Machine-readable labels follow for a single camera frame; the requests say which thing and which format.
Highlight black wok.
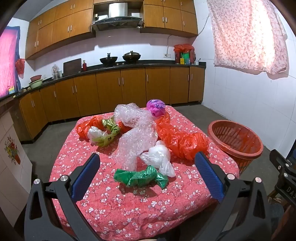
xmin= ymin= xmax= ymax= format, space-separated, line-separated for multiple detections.
xmin=99 ymin=53 xmax=118 ymax=65

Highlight wooden upper wall cabinets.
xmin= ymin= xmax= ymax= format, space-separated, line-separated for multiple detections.
xmin=25 ymin=0 xmax=199 ymax=61

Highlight large orange plastic bag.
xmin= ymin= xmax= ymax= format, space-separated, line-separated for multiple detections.
xmin=155 ymin=113 xmax=210 ymax=161

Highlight white wall cable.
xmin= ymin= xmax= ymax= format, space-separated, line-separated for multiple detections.
xmin=198 ymin=13 xmax=210 ymax=36
xmin=166 ymin=35 xmax=183 ymax=54

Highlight black kitchen countertop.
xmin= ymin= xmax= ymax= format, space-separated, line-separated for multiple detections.
xmin=0 ymin=60 xmax=207 ymax=102

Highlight wooden lower kitchen cabinets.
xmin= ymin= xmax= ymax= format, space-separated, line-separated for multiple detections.
xmin=9 ymin=66 xmax=206 ymax=143

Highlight hanging red plastic bag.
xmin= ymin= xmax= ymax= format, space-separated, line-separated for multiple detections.
xmin=15 ymin=58 xmax=25 ymax=79

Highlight small orange plastic bag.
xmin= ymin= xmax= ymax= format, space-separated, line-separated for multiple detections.
xmin=76 ymin=116 xmax=132 ymax=141

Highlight white plastic bag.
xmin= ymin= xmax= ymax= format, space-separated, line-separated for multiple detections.
xmin=87 ymin=126 xmax=109 ymax=145
xmin=139 ymin=140 xmax=176 ymax=177

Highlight table with red floral cloth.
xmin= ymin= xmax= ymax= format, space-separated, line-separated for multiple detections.
xmin=49 ymin=105 xmax=240 ymax=241

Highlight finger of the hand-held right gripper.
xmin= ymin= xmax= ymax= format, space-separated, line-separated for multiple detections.
xmin=269 ymin=149 xmax=296 ymax=177

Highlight flower print tile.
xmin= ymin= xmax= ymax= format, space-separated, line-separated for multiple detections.
xmin=4 ymin=136 xmax=21 ymax=165

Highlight pink floral curtain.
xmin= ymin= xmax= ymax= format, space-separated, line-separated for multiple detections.
xmin=206 ymin=0 xmax=289 ymax=80

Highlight steel range hood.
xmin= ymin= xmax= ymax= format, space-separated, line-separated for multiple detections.
xmin=91 ymin=2 xmax=144 ymax=32

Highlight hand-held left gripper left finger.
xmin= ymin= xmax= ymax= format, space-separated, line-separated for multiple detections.
xmin=24 ymin=152 xmax=101 ymax=241

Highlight glass jar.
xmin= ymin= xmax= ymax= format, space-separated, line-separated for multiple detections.
xmin=52 ymin=64 xmax=62 ymax=80

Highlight purple plastic bag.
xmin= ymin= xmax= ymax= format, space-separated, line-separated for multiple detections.
xmin=146 ymin=99 xmax=166 ymax=118

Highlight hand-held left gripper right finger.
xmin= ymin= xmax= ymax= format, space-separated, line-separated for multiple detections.
xmin=194 ymin=152 xmax=271 ymax=241

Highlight pink cloth with blue border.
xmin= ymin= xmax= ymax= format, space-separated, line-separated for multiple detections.
xmin=0 ymin=26 xmax=21 ymax=98

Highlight dark cutting board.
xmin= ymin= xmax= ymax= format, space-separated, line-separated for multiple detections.
xmin=63 ymin=58 xmax=82 ymax=76

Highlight red plastic basket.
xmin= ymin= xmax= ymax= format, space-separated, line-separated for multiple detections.
xmin=207 ymin=120 xmax=264 ymax=175

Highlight clear bubble wrap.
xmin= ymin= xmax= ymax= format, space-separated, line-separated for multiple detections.
xmin=110 ymin=103 xmax=160 ymax=171

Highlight red bag on countertop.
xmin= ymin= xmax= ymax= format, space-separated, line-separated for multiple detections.
xmin=173 ymin=44 xmax=195 ymax=54

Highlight green yellow printed plastic bag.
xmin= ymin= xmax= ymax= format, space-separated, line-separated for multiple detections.
xmin=96 ymin=118 xmax=121 ymax=147

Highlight green basin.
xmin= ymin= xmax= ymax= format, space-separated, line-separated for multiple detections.
xmin=28 ymin=79 xmax=44 ymax=90

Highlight black pot with lid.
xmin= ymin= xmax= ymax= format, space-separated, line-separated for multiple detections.
xmin=122 ymin=50 xmax=141 ymax=64

